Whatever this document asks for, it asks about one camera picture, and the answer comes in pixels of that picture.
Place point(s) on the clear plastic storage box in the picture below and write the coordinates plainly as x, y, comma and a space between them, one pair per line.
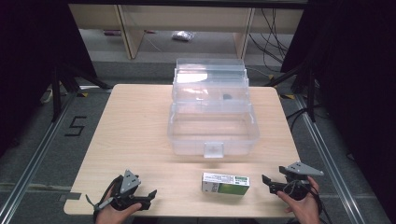
213, 124

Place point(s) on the person's right hand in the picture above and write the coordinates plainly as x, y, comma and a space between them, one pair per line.
303, 208

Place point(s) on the person's left hand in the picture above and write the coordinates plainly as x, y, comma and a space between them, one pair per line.
113, 215

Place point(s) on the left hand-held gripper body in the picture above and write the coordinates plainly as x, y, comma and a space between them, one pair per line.
129, 182

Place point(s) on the clear plastic bag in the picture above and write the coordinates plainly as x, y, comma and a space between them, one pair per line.
183, 35

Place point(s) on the black metal stand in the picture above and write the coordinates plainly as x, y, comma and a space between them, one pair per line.
310, 93
56, 93

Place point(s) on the black curtain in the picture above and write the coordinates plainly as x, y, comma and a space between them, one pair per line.
31, 46
358, 77

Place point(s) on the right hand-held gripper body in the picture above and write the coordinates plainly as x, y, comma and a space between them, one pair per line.
299, 183

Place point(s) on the light wooden desk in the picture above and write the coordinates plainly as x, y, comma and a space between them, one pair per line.
134, 34

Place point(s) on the yellow and black tape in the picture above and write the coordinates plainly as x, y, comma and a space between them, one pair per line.
288, 96

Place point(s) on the green and white carton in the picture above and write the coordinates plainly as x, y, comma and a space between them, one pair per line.
225, 184

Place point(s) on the aluminium floor rail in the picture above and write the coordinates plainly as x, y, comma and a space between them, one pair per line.
327, 168
37, 155

